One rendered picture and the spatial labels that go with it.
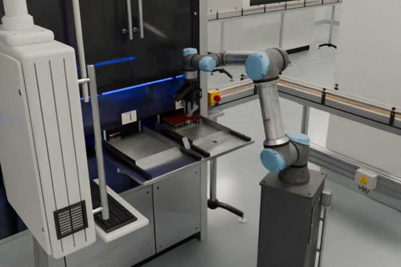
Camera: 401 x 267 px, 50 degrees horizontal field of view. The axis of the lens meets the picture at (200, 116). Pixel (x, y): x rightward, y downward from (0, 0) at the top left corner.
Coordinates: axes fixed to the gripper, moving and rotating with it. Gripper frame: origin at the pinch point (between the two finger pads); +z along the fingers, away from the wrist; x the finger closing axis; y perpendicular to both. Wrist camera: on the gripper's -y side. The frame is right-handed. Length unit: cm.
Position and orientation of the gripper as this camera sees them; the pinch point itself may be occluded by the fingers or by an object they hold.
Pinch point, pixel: (187, 114)
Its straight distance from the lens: 233.7
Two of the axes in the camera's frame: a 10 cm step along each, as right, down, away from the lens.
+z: 0.1, 9.3, 3.7
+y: 7.7, -2.4, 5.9
